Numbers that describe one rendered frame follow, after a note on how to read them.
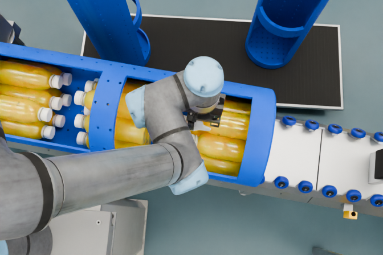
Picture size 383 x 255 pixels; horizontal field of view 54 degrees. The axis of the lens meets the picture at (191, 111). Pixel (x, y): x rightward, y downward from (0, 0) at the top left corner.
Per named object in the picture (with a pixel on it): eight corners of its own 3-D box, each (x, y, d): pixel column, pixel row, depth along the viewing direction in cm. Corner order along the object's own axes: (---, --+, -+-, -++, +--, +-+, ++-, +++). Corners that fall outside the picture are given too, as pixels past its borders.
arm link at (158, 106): (140, 142, 68) (196, 119, 69) (119, 87, 71) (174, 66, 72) (145, 149, 76) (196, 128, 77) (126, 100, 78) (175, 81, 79)
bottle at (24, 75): (-13, 83, 111) (48, 94, 110) (-12, 60, 109) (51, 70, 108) (1, 81, 117) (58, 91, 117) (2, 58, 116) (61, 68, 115)
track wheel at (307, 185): (315, 186, 116) (314, 181, 117) (300, 183, 116) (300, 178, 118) (310, 195, 118) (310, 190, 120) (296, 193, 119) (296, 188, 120)
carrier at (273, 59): (245, 22, 223) (244, 67, 215) (278, -94, 138) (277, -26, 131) (294, 25, 222) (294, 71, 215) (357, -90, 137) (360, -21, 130)
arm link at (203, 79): (173, 62, 70) (215, 46, 71) (175, 82, 81) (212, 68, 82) (190, 100, 68) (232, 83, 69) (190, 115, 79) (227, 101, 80)
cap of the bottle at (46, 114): (47, 112, 112) (53, 112, 111) (42, 123, 109) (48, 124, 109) (44, 105, 108) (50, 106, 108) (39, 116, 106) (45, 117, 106)
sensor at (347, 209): (351, 219, 122) (358, 219, 117) (342, 217, 122) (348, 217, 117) (353, 195, 124) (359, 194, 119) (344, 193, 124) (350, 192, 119)
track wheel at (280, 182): (290, 181, 116) (290, 176, 118) (276, 179, 116) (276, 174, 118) (286, 191, 119) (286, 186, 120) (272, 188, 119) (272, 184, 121)
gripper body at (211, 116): (218, 129, 95) (221, 117, 83) (184, 123, 95) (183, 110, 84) (223, 101, 97) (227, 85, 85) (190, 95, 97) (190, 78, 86)
